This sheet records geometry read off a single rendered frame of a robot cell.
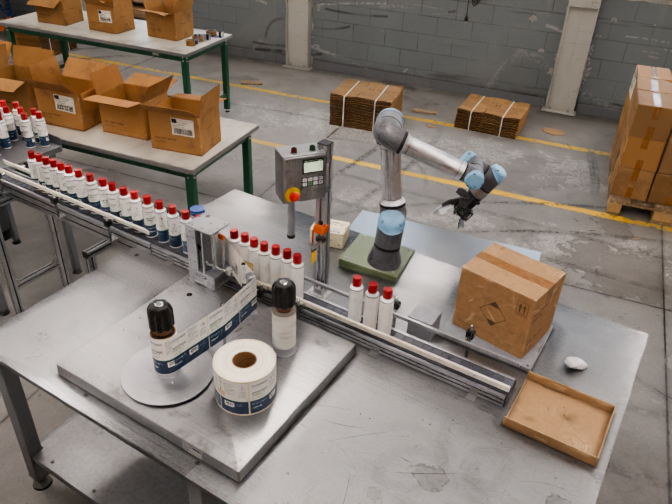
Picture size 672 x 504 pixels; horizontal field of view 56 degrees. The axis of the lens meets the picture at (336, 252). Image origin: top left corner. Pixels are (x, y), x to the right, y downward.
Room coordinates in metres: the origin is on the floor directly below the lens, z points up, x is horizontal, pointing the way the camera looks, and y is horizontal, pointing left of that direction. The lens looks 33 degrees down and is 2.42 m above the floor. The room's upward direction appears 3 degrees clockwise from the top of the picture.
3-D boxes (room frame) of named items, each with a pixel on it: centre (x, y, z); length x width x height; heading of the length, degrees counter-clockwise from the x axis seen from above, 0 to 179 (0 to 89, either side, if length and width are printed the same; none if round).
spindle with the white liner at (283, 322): (1.71, 0.17, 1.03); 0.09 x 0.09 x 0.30
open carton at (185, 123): (3.70, 0.96, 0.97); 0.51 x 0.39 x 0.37; 164
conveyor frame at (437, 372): (1.99, 0.09, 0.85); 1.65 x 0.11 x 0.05; 60
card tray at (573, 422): (1.48, -0.77, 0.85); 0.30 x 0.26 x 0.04; 60
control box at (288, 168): (2.12, 0.14, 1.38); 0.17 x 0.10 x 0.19; 115
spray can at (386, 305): (1.82, -0.19, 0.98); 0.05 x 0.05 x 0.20
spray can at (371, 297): (1.85, -0.14, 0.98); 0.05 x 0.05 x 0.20
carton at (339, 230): (2.55, 0.03, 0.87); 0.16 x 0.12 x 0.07; 76
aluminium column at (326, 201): (2.14, 0.06, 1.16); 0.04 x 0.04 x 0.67; 60
